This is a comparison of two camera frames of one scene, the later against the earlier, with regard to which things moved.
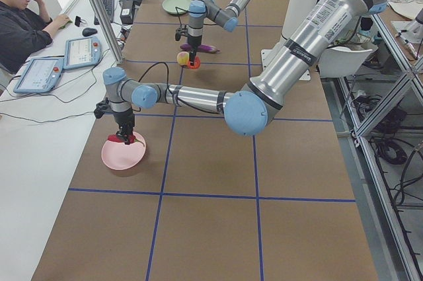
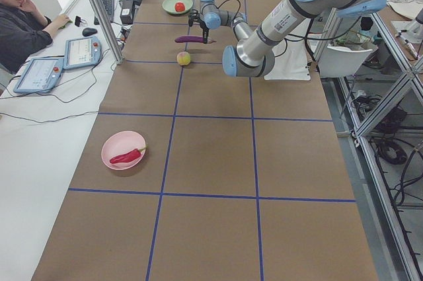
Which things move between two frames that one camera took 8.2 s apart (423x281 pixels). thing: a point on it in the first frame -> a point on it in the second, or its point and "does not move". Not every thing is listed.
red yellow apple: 197,63 -> 180,6
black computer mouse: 88,32 does not move
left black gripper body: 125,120 -> 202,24
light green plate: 170,3 does not move
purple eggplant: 186,47 -> 193,39
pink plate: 120,156 does not move
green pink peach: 183,57 does not move
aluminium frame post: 100,10 does not move
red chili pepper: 115,138 -> 133,154
